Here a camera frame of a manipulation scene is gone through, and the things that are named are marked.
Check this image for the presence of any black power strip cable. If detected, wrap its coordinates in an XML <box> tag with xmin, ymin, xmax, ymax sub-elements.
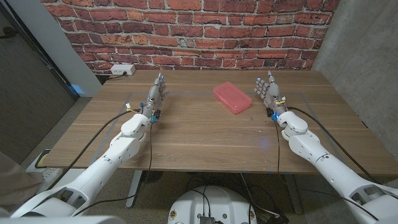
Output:
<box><xmin>107</xmin><ymin>71</ymin><xmax>128</xmax><ymax>81</ymax></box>

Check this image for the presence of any person in beige clothes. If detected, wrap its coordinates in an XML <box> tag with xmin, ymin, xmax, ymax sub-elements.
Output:
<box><xmin>0</xmin><ymin>151</ymin><xmax>44</xmax><ymax>215</ymax></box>

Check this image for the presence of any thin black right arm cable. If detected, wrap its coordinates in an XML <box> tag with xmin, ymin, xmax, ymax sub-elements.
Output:
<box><xmin>273</xmin><ymin>119</ymin><xmax>380</xmax><ymax>222</ymax></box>

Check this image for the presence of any red brick printed backdrop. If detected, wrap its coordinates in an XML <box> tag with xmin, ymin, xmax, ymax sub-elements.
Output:
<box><xmin>40</xmin><ymin>0</ymin><xmax>341</xmax><ymax>75</ymax></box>

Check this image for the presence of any white yellow floor device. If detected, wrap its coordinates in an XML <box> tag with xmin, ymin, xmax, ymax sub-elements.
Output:
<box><xmin>25</xmin><ymin>148</ymin><xmax>63</xmax><ymax>192</ymax></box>

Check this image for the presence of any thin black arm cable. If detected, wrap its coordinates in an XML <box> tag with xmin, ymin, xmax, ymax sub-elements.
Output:
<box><xmin>273</xmin><ymin>119</ymin><xmax>380</xmax><ymax>222</ymax></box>
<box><xmin>73</xmin><ymin>121</ymin><xmax>154</xmax><ymax>217</ymax></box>

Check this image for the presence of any white robot torso base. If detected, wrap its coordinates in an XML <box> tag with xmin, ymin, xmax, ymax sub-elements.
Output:
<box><xmin>167</xmin><ymin>185</ymin><xmax>258</xmax><ymax>224</ymax></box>

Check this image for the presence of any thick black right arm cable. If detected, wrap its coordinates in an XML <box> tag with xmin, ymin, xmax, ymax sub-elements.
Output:
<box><xmin>285</xmin><ymin>106</ymin><xmax>377</xmax><ymax>183</ymax></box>

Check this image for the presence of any pink translucent pencil case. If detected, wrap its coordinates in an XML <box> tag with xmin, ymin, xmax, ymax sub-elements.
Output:
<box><xmin>213</xmin><ymin>81</ymin><xmax>253</xmax><ymax>115</ymax></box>

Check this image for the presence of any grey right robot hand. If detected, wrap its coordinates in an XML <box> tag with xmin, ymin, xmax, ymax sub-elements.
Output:
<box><xmin>253</xmin><ymin>70</ymin><xmax>289</xmax><ymax>121</ymax></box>

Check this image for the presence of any white power strip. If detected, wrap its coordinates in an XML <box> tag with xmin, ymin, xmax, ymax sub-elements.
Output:
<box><xmin>110</xmin><ymin>63</ymin><xmax>136</xmax><ymax>76</ymax></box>

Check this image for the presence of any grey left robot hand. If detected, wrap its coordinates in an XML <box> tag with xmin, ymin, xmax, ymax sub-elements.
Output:
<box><xmin>139</xmin><ymin>72</ymin><xmax>169</xmax><ymax>123</ymax></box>

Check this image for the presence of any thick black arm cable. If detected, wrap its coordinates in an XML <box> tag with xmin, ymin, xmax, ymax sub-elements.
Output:
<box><xmin>285</xmin><ymin>106</ymin><xmax>377</xmax><ymax>183</ymax></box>
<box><xmin>46</xmin><ymin>108</ymin><xmax>142</xmax><ymax>190</ymax></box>

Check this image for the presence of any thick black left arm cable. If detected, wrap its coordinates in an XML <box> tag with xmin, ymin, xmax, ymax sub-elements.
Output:
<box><xmin>46</xmin><ymin>108</ymin><xmax>142</xmax><ymax>190</ymax></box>

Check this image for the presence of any black floor cable tangle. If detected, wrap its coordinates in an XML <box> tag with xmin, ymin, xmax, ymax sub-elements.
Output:
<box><xmin>185</xmin><ymin>172</ymin><xmax>292</xmax><ymax>224</ymax></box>

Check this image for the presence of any grey metal table leg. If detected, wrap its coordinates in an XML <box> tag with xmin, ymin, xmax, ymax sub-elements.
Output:
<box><xmin>284</xmin><ymin>174</ymin><xmax>303</xmax><ymax>215</ymax></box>
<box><xmin>125</xmin><ymin>170</ymin><xmax>144</xmax><ymax>208</ymax></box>

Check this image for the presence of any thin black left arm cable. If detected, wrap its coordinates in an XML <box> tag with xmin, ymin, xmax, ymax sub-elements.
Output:
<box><xmin>73</xmin><ymin>121</ymin><xmax>154</xmax><ymax>217</ymax></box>

